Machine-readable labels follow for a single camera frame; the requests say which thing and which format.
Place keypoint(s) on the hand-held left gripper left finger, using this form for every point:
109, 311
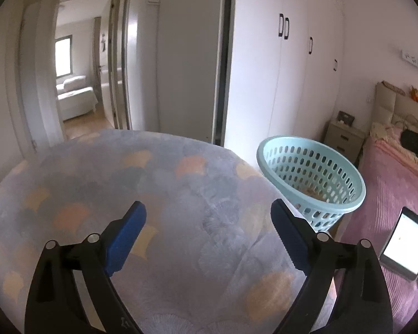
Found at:
125, 240

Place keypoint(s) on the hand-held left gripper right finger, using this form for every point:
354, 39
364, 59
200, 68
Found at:
291, 240

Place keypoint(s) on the light blue plastic basket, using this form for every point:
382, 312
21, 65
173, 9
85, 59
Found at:
334, 181

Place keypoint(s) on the pink bed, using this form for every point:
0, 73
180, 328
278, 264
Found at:
379, 181

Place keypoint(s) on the tablet with lit screen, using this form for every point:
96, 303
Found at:
404, 243

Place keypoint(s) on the beige nightstand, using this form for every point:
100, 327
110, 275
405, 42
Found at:
345, 139

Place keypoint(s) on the cream cloth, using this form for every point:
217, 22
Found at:
381, 131

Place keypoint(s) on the white sofa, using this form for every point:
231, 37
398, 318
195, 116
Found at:
76, 97

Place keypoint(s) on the black bag on bed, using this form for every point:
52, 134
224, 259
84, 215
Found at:
416, 144

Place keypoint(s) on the beige padded headboard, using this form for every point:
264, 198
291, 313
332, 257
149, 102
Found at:
386, 104

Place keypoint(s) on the white wardrobe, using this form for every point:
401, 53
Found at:
257, 76

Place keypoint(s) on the orange toy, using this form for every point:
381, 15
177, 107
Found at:
416, 94

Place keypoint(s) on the white sliding door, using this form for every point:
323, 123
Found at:
191, 59

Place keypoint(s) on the window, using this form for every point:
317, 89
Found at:
62, 55

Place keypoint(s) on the small photo frame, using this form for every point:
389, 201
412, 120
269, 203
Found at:
346, 117

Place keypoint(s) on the dark wall hanging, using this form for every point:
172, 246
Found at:
103, 43

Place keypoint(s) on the white wall decoration strip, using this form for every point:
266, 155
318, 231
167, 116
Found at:
416, 62

